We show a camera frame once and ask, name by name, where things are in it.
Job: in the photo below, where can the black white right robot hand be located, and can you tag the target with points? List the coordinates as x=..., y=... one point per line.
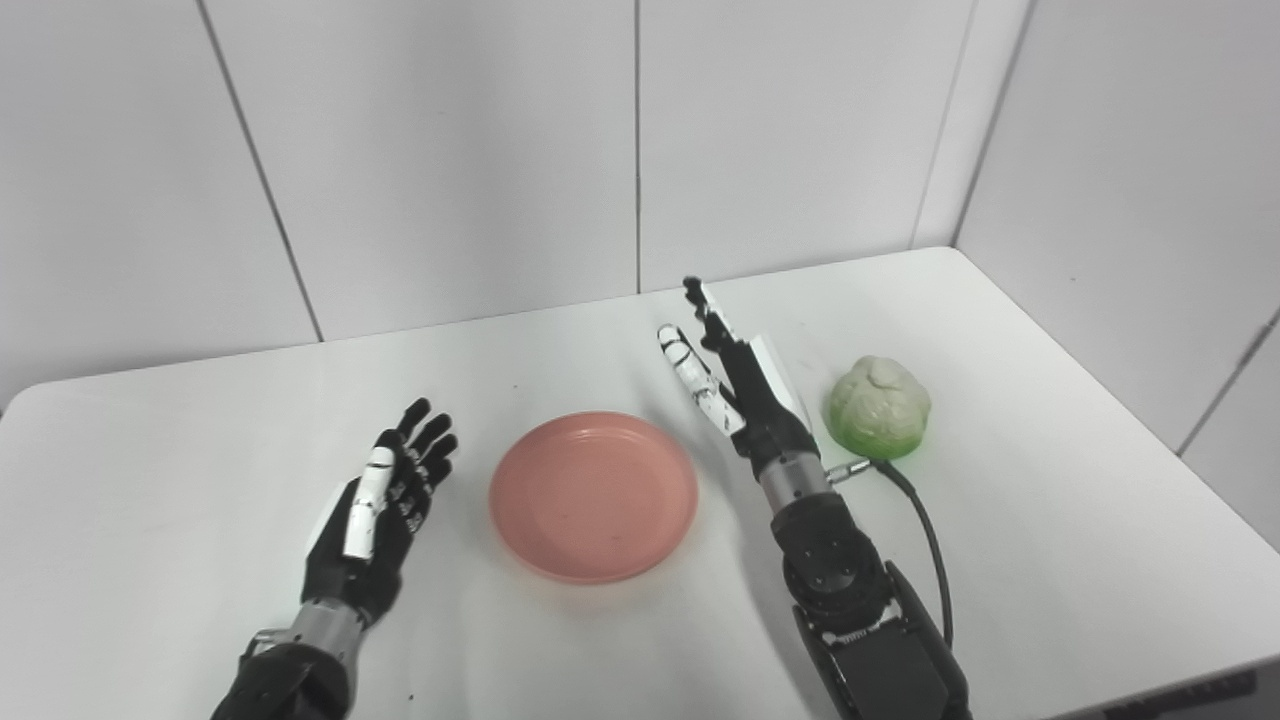
x=765, y=410

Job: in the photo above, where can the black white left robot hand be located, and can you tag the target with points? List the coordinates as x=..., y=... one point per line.
x=375, y=560

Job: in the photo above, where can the green white cabbage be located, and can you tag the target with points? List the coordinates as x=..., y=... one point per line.
x=880, y=405

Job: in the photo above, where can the pink round plate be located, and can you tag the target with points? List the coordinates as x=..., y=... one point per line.
x=593, y=497

